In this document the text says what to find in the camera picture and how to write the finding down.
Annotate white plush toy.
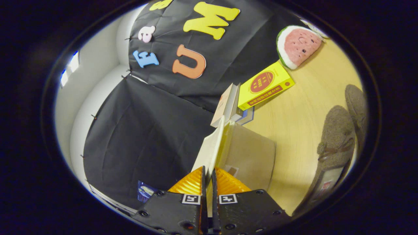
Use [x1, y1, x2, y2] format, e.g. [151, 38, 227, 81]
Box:
[300, 19, 330, 39]

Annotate watermelon slice plush toy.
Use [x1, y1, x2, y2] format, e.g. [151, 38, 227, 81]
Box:
[276, 25, 324, 70]

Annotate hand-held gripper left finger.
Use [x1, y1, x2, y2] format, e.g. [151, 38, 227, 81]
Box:
[130, 165, 208, 235]

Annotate ceiling light panel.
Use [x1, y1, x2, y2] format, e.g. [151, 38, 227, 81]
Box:
[60, 51, 80, 88]

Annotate beige book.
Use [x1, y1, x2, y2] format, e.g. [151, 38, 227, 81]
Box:
[210, 83, 241, 128]

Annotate yellow book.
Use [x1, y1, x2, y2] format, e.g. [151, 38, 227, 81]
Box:
[237, 60, 295, 111]

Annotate brown fuzzy shoe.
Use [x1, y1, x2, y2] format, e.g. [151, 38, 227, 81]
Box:
[345, 84, 368, 155]
[292, 105, 356, 218]

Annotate black backdrop cloth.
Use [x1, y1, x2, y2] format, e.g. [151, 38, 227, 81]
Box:
[80, 0, 327, 211]

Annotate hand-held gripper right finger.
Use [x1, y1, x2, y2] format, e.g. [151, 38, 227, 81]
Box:
[211, 167, 293, 235]

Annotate beige storage box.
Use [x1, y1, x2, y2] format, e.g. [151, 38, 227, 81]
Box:
[191, 116, 277, 193]

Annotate blue grey book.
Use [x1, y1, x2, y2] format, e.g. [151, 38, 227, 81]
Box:
[235, 106, 255, 126]

